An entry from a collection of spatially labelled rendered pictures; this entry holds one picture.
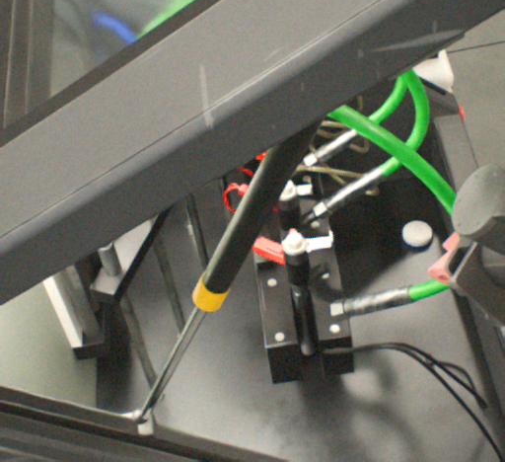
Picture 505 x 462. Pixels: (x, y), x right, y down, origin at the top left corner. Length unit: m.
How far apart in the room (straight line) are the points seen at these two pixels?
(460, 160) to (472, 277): 0.54
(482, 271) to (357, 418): 0.47
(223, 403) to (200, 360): 0.07
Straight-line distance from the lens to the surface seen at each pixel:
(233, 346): 1.35
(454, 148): 1.39
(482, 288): 0.86
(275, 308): 1.19
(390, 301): 0.99
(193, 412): 1.31
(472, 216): 0.75
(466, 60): 2.96
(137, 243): 1.13
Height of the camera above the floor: 1.95
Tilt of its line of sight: 49 degrees down
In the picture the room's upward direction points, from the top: 10 degrees counter-clockwise
